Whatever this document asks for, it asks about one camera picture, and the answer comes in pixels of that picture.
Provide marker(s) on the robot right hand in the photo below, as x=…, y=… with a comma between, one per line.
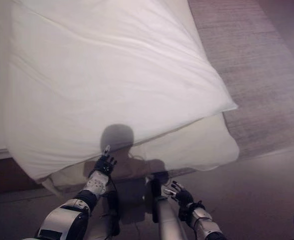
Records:
x=183, y=195

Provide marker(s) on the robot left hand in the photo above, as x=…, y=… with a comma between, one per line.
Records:
x=104, y=165

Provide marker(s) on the white duvet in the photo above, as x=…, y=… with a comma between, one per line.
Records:
x=107, y=75

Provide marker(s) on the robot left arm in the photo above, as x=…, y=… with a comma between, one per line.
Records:
x=72, y=212

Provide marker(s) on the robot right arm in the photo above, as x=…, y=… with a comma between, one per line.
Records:
x=202, y=220

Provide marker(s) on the robot left leg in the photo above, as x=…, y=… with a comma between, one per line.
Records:
x=113, y=212

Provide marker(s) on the white sheeted mattress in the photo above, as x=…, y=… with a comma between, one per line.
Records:
x=199, y=147

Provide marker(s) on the grey textured rug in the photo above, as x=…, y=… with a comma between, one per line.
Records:
x=257, y=75

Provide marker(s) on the dark wooden bed frame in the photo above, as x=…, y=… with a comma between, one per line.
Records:
x=7, y=175

